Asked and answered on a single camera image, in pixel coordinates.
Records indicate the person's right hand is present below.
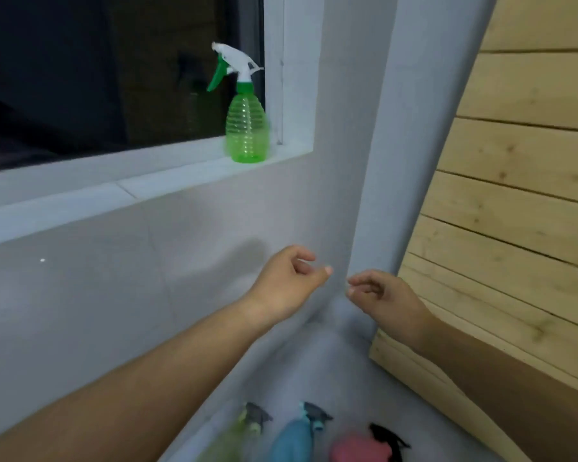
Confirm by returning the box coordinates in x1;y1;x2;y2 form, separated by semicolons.
346;269;441;353

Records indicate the person's left hand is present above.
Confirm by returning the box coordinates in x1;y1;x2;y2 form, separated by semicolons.
241;244;334;333

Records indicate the person's right forearm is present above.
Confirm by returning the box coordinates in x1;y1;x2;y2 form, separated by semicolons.
409;316;578;462

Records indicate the person's left forearm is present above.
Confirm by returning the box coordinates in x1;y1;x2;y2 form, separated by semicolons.
0;299;270;462

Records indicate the pink spray bottle black trigger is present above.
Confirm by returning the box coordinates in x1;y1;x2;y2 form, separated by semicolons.
329;423;411;462

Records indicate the blue spray bottle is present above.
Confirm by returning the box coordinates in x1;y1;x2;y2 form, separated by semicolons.
270;401;334;462

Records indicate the green spray bottle white trigger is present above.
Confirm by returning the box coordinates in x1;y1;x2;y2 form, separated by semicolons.
206;41;271;164

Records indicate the wooden slatted panel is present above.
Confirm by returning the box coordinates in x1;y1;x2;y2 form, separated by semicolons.
369;0;578;462

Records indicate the yellow-green spray bottle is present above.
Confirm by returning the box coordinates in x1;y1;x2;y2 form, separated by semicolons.
196;402;274;462

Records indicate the dark window pane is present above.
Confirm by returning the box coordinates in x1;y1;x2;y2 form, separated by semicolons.
0;0;266;175

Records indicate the white window frame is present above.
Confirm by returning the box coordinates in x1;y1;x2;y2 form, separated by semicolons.
0;0;326;251

